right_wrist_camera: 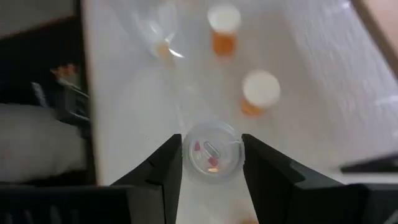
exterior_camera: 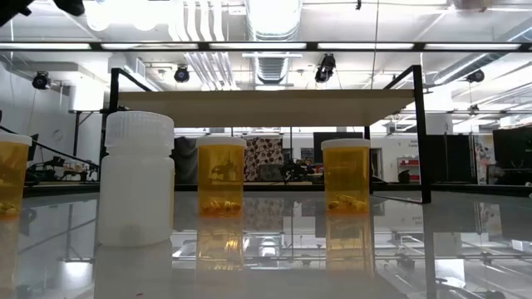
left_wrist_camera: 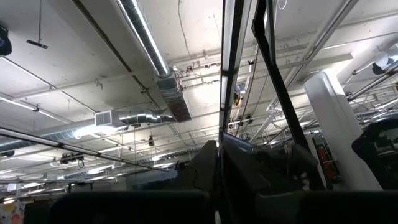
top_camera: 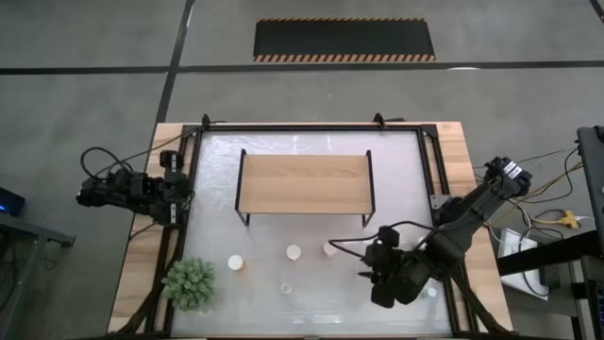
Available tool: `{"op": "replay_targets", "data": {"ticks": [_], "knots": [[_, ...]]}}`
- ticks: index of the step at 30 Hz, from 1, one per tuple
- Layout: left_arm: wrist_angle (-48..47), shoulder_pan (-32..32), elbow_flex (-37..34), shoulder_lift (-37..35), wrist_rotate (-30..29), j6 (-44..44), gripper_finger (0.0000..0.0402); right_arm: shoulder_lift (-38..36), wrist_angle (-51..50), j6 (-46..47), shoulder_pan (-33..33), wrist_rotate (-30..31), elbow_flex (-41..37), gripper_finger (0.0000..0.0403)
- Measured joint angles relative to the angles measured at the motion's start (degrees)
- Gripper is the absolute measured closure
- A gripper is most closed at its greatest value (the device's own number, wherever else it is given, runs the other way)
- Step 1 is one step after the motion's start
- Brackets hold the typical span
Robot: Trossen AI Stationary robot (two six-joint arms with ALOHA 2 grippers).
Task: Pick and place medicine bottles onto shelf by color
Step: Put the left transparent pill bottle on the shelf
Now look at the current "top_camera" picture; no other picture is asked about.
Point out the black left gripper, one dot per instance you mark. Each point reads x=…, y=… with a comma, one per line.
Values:
x=171, y=163

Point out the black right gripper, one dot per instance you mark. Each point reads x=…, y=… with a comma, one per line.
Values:
x=383, y=295

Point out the orange medicine bottle white cap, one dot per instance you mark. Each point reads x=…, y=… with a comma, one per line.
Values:
x=293, y=252
x=329, y=249

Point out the white cup orange contents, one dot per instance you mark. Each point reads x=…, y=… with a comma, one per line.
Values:
x=235, y=262

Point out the small clear medicine bottle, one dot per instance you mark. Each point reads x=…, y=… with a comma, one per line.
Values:
x=286, y=288

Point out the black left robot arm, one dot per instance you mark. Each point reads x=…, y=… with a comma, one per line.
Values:
x=118, y=189

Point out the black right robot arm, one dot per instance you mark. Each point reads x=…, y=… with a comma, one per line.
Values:
x=472, y=208

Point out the white plastic table cover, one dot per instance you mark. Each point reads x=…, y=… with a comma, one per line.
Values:
x=330, y=307

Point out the green artificial potted plant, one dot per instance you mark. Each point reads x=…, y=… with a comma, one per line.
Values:
x=189, y=283

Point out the white flat box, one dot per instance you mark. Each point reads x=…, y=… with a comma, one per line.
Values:
x=512, y=245

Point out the grey metal desk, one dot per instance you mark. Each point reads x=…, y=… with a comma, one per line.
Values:
x=28, y=231

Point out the black device blue light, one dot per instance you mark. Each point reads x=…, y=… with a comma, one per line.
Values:
x=9, y=202

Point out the black hazard-striped floor mat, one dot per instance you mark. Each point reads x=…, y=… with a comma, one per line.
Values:
x=344, y=40

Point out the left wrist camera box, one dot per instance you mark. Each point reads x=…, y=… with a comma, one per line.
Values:
x=158, y=188

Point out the wooden shelf black metal frame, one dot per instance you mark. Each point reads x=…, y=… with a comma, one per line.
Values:
x=307, y=184

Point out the black aluminium table frame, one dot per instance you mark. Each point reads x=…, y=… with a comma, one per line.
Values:
x=307, y=127

